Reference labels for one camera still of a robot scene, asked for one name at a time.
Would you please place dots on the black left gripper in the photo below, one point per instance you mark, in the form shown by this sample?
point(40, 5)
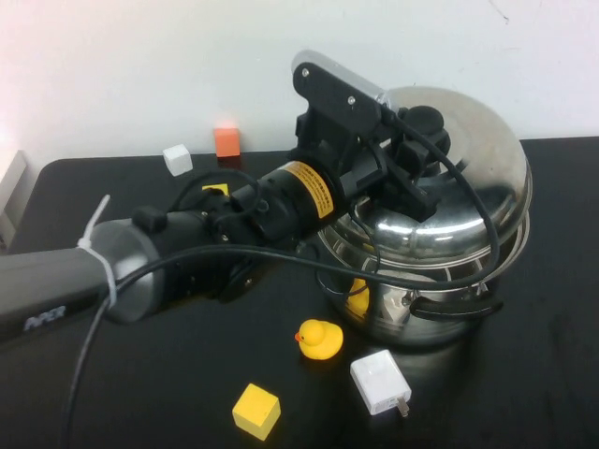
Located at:
point(341, 156)

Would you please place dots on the steel pot lid black knob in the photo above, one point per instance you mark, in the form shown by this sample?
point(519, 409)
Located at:
point(472, 154)

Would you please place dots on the orange foam cube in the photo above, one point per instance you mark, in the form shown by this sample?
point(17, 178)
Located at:
point(227, 142)

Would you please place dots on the yellow rubber duck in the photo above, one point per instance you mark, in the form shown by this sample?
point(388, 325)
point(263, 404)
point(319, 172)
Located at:
point(320, 341)

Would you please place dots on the yellow foam cube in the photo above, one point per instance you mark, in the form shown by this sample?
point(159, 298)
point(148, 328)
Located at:
point(216, 189)
point(256, 411)

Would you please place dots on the white foam cube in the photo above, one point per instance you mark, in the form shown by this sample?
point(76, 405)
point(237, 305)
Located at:
point(178, 160)

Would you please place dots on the white zip tie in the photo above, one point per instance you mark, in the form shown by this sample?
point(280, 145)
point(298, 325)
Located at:
point(100, 262)

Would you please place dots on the grey box beside table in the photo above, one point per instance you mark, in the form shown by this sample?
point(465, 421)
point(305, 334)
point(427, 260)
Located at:
point(13, 196)

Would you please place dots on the silver wrist camera black mount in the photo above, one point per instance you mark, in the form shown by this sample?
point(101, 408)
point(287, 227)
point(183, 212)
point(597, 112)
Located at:
point(337, 93)

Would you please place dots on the white usb wall charger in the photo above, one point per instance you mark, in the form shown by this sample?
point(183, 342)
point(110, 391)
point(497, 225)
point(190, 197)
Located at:
point(379, 381)

